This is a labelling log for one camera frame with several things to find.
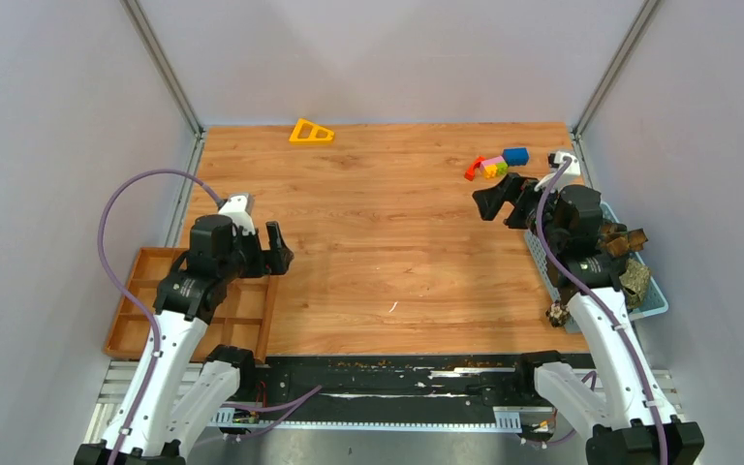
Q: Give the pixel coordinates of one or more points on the wooden compartment tray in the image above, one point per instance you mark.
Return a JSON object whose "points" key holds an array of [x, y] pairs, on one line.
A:
{"points": [[243, 320]]}

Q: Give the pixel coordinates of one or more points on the floral tie end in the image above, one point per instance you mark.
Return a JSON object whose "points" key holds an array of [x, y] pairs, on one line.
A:
{"points": [[557, 314]]}

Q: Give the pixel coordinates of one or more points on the olive patterned rolled tie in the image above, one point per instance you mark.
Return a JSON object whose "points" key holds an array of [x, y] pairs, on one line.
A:
{"points": [[635, 282]]}

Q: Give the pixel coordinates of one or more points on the blue perforated plastic basket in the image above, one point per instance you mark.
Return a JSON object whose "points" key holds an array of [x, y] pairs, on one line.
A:
{"points": [[653, 303]]}

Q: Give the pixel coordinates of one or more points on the brown rolled tie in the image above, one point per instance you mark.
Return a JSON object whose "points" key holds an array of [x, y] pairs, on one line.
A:
{"points": [[618, 241]]}

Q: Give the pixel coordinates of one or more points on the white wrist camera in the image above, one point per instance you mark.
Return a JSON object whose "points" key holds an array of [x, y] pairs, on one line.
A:
{"points": [[564, 170], [239, 208]]}

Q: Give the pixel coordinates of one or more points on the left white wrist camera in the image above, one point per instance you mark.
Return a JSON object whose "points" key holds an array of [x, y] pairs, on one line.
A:
{"points": [[239, 208]]}

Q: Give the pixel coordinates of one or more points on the yellow triangular plastic block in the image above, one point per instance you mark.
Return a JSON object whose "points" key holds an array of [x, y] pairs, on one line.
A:
{"points": [[306, 132]]}

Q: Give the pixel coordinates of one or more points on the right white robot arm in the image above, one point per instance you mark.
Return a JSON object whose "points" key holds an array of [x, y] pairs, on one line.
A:
{"points": [[586, 254]]}

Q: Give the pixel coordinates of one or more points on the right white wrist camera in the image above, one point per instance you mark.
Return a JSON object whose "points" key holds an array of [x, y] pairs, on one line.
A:
{"points": [[564, 170]]}

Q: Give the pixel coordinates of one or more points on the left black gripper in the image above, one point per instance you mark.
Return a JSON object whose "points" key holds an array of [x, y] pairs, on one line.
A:
{"points": [[266, 262]]}

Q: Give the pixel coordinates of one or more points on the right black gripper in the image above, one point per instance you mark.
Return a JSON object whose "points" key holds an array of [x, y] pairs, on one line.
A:
{"points": [[512, 188]]}

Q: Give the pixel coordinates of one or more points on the colourful toy brick assembly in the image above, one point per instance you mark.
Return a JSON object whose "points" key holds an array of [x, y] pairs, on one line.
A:
{"points": [[499, 165]]}

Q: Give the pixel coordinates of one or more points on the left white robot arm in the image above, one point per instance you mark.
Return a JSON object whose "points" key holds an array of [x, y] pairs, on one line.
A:
{"points": [[155, 425]]}

